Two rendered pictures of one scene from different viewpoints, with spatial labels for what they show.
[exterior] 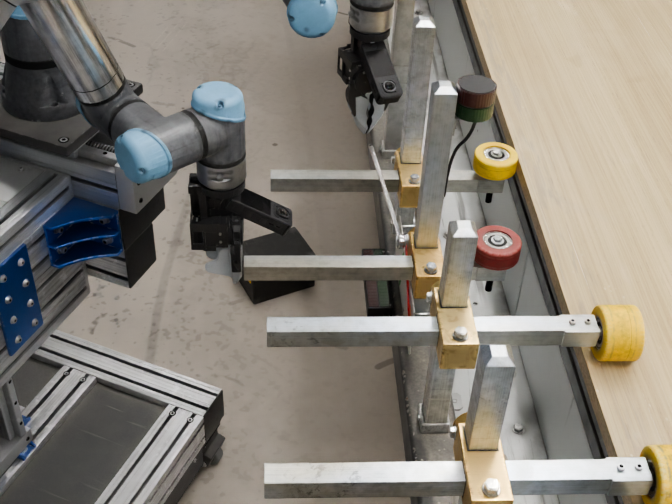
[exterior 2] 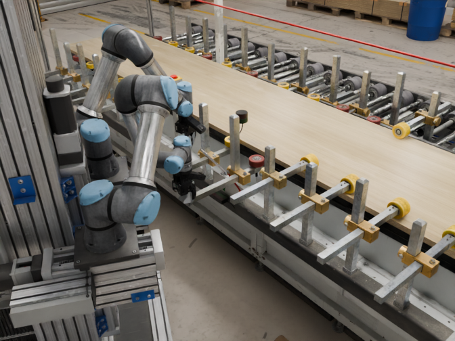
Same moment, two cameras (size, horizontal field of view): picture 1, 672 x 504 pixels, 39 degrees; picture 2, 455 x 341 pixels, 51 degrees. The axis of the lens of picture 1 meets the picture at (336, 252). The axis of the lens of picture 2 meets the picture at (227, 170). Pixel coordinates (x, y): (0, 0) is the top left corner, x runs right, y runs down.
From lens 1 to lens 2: 1.19 m
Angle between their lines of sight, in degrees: 29
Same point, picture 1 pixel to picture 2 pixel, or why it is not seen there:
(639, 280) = (298, 152)
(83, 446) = (127, 313)
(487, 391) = (313, 175)
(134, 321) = not seen: hidden behind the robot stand
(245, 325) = not seen: hidden behind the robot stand
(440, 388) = (271, 202)
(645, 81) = (247, 106)
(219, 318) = not seen: hidden behind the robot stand
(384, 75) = (198, 124)
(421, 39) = (204, 109)
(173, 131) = (180, 153)
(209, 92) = (180, 139)
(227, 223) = (190, 182)
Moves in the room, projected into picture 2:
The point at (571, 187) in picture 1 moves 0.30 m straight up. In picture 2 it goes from (258, 139) to (259, 88)
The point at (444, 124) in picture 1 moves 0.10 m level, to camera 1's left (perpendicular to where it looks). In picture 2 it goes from (237, 126) to (220, 132)
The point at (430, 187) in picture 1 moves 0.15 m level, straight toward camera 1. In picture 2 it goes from (235, 149) to (251, 162)
